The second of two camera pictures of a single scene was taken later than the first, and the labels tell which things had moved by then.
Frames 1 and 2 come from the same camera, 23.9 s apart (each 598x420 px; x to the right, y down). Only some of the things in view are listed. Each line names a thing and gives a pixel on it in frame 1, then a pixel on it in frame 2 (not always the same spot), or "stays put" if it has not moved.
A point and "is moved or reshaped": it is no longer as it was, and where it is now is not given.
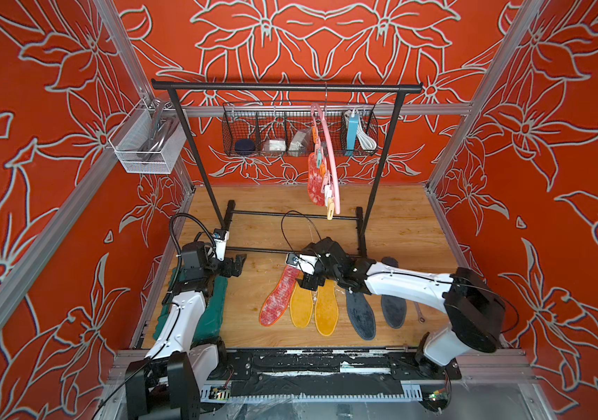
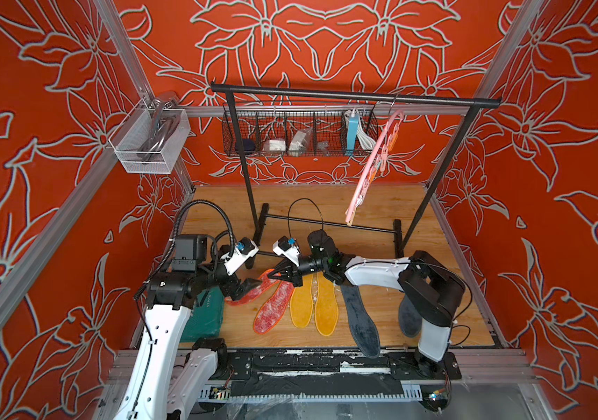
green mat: x=212 y=324 stays put
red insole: x=315 y=181 to x=267 y=281
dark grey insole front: x=394 y=309 to x=409 y=317
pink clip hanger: x=325 y=160 to x=375 y=164
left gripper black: x=225 y=270 to x=234 y=286
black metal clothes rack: x=402 y=87 to x=432 y=199
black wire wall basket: x=282 y=129 stays put
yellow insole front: x=326 y=308 stays put
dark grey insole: x=361 y=314 is moved or reshaped
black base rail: x=329 y=373 stays put
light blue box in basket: x=351 y=135 stays put
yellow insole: x=301 y=304 stays put
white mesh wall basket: x=149 y=140 stays put
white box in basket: x=276 y=145 stays put
